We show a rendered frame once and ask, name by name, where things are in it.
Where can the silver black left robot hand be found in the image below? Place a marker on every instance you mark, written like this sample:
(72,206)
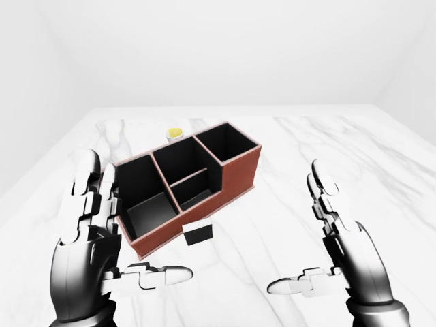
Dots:
(73,262)

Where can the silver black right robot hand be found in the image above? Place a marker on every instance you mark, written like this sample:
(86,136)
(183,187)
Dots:
(366,262)

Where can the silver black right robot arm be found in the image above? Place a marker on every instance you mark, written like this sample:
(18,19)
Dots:
(376,313)

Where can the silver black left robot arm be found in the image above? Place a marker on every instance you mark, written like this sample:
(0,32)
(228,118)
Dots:
(83,318)

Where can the small black white book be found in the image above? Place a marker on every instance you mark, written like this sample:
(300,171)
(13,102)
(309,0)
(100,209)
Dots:
(198,232)

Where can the red-brown desk caddy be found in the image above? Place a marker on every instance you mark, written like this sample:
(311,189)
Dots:
(185,180)

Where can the white cup with yellow inside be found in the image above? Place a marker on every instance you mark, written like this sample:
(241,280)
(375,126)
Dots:
(174,134)

